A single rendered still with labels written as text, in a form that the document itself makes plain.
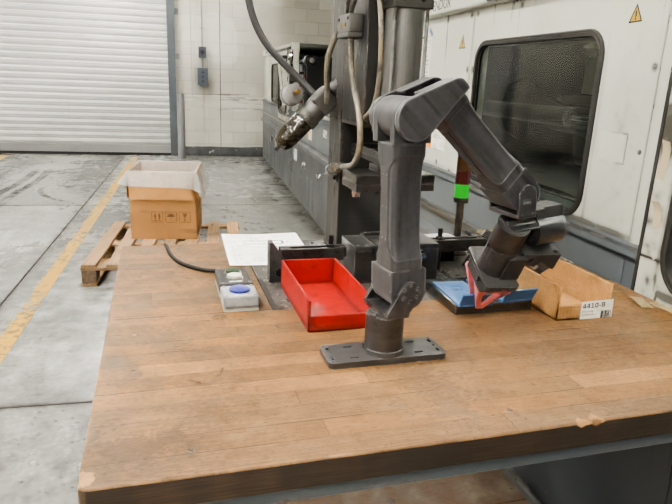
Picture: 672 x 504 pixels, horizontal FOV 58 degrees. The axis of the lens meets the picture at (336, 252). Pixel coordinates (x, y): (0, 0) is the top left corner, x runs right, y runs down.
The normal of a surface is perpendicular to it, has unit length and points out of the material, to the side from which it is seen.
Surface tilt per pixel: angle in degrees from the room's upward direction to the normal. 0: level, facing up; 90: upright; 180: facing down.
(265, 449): 0
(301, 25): 90
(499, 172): 85
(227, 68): 90
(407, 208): 90
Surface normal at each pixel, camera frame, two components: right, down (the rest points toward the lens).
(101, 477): 0.04, -0.96
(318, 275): 0.28, 0.28
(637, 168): -0.97, 0.02
